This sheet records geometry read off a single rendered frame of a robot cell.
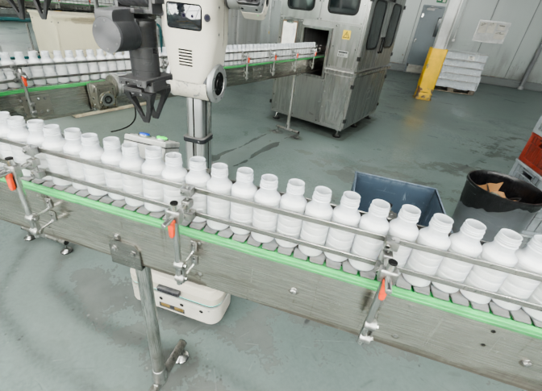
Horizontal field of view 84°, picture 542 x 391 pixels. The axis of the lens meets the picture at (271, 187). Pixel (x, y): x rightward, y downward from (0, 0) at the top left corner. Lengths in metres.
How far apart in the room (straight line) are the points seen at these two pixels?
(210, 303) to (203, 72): 1.06
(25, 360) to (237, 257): 1.37
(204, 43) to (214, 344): 1.39
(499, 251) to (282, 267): 0.43
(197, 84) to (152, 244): 0.71
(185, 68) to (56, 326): 1.42
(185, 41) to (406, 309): 1.14
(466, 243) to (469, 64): 9.44
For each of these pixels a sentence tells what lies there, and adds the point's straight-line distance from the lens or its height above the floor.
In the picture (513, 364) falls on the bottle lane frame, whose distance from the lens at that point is 0.90.
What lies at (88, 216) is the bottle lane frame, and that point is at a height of 0.95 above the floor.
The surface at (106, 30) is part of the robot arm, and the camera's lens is 0.65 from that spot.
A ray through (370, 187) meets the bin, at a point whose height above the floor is 0.89.
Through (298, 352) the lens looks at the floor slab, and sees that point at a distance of 1.76.
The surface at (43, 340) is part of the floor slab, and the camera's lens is 1.97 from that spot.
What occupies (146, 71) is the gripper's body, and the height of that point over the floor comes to 1.35.
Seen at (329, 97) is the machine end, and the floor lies 0.53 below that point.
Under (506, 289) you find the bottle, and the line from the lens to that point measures 0.79.
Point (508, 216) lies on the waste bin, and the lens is 2.39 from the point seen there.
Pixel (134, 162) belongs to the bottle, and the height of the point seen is 1.13.
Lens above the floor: 1.48
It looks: 30 degrees down
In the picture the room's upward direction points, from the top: 7 degrees clockwise
